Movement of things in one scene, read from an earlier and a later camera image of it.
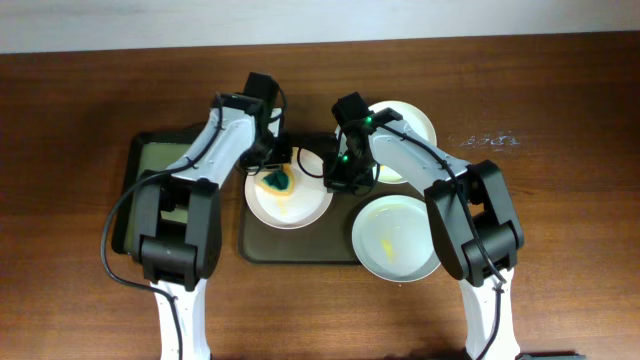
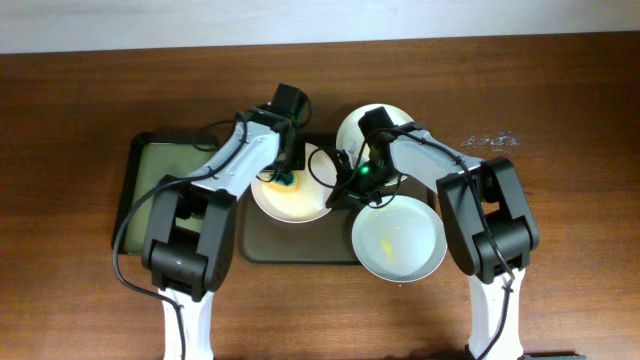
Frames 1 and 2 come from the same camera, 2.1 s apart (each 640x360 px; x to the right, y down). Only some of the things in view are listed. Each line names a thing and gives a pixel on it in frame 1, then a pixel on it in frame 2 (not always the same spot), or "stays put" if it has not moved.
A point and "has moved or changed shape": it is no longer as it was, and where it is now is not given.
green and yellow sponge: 277,180 has moved or changed shape
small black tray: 145,151 stays put
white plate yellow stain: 393,238 stays put
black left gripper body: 268,149 → 295,158
